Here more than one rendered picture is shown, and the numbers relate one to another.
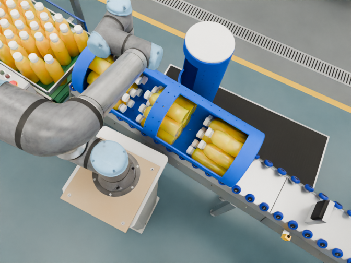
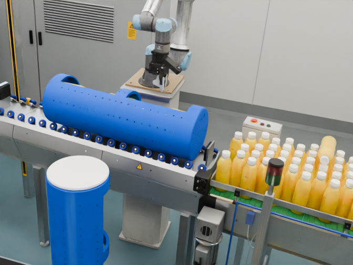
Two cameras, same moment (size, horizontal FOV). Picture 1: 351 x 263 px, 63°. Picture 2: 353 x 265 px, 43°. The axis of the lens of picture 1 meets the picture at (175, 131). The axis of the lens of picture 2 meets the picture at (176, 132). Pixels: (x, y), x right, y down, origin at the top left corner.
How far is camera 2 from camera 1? 2.82 m
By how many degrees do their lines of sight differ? 84
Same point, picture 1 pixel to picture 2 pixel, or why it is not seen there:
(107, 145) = not seen: hidden behind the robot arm
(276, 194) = (28, 114)
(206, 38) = (83, 172)
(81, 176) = (175, 81)
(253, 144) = (59, 76)
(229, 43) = (54, 170)
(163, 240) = (111, 211)
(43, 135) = not seen: outside the picture
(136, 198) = (138, 75)
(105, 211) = not seen: hidden behind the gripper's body
